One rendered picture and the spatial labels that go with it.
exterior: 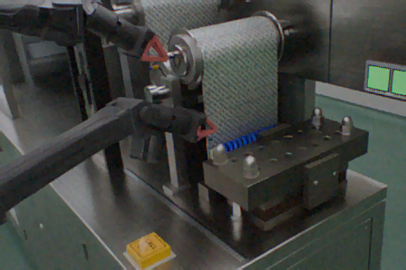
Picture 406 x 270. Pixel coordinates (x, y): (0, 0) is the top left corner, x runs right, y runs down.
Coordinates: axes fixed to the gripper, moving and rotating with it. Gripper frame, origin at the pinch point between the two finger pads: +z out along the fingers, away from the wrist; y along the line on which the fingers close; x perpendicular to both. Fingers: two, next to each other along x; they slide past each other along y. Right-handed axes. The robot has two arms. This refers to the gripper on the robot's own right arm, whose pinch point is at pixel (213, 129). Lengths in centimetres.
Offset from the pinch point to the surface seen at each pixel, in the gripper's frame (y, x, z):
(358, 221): 26.1, -11.4, 31.2
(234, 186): 15.6, -8.9, -2.9
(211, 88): 0.2, 9.4, -4.3
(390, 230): -29, -40, 165
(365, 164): -82, -17, 213
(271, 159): 14.4, -2.2, 7.3
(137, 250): 9.9, -26.6, -18.7
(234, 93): 0.3, 9.6, 3.0
